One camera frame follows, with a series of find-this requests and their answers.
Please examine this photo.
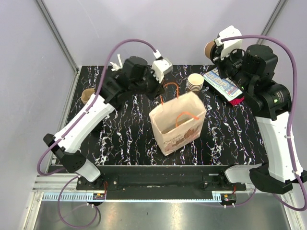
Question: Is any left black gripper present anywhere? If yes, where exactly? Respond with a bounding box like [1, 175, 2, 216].
[130, 68, 166, 102]

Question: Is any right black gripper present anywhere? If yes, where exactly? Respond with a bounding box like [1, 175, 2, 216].
[213, 44, 254, 94]

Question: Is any single brown paper cup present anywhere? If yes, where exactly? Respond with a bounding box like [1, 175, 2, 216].
[204, 41, 216, 59]

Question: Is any brown paper takeout bag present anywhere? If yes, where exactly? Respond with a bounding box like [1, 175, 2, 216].
[149, 82, 207, 156]

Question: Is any cardboard cup carrier stack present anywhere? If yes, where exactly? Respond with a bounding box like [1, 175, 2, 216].
[80, 88, 95, 104]

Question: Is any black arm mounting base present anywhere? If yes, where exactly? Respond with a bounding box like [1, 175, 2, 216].
[76, 165, 246, 191]

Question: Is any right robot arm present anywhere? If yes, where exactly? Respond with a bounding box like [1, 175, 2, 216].
[204, 42, 298, 195]

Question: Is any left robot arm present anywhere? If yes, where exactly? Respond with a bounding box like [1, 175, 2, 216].
[43, 56, 173, 190]

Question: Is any stack of paper cups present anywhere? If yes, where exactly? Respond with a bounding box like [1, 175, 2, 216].
[187, 73, 204, 92]

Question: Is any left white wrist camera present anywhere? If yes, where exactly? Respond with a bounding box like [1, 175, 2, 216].
[151, 50, 173, 83]

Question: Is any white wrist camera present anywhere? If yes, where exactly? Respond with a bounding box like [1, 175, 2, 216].
[151, 50, 173, 83]
[214, 25, 242, 60]

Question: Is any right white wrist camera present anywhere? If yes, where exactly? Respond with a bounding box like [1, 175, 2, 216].
[214, 25, 242, 60]

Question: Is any right aluminium corner post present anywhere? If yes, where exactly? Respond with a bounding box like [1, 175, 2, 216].
[261, 0, 288, 36]

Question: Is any aluminium corner post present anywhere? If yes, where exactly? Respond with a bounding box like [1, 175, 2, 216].
[34, 0, 79, 73]
[261, 0, 288, 36]

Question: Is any left aluminium corner post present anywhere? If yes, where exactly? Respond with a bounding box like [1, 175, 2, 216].
[34, 0, 79, 73]

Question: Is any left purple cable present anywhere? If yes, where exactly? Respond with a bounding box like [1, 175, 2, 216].
[37, 39, 160, 228]

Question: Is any aluminium frame rail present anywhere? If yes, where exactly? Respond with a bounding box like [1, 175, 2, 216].
[24, 172, 295, 203]

